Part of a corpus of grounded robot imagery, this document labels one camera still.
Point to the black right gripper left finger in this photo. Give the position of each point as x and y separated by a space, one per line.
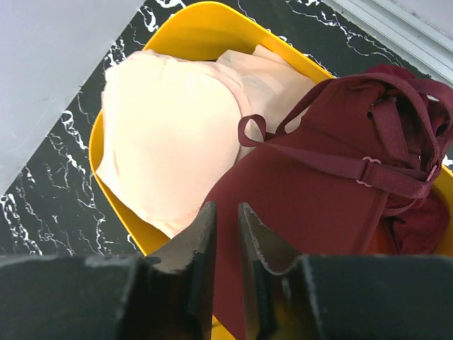
165 295

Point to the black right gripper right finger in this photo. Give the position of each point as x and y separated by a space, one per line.
290 295

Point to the dark maroon bra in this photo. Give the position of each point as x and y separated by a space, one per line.
355 169

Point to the pale pink bra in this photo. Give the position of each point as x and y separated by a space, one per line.
170 126

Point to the aluminium frame post right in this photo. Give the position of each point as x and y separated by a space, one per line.
409 36

